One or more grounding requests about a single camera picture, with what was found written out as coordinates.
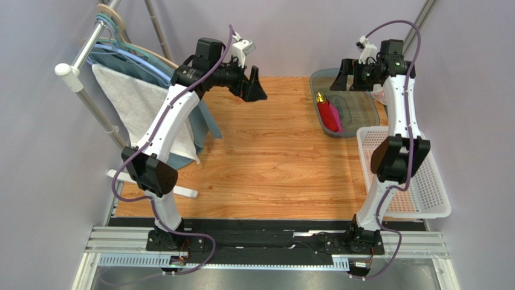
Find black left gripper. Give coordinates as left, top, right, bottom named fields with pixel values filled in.
left=210, top=55, right=267, bottom=103

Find red paper napkin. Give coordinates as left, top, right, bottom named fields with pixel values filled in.
left=317, top=101, right=339, bottom=132

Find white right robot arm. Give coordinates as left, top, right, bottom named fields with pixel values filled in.
left=330, top=36, right=431, bottom=253

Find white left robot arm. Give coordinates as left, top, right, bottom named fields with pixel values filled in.
left=121, top=34, right=267, bottom=248

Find white mesh laundry bag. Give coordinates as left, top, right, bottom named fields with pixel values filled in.
left=371, top=84, right=387, bottom=106

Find translucent teal plastic tray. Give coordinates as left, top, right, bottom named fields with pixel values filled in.
left=309, top=68, right=380, bottom=138

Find pink item in tray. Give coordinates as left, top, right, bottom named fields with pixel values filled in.
left=329, top=103, right=344, bottom=133

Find teal blue hanging garment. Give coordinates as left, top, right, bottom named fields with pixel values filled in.
left=87, top=43, right=222, bottom=169

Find white terry towel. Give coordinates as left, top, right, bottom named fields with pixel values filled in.
left=99, top=83, right=207, bottom=169

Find white perforated plastic basket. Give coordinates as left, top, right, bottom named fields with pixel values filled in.
left=356, top=126, right=452, bottom=219

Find light blue plastic hanger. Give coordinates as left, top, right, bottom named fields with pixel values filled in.
left=86, top=13, right=174, bottom=89

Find wooden clothes hanger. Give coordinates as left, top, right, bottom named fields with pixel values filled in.
left=96, top=4, right=180, bottom=71

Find white clothes rack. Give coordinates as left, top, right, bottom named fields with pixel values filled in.
left=54, top=0, right=217, bottom=199

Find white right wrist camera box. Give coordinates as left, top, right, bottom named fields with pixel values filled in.
left=356, top=36, right=378, bottom=65

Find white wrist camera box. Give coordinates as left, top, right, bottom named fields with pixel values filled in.
left=232, top=32, right=256, bottom=68
left=356, top=36, right=378, bottom=65

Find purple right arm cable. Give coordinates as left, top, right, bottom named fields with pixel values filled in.
left=360, top=20, right=423, bottom=280

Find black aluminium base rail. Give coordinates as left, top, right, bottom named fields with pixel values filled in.
left=85, top=218, right=449, bottom=271

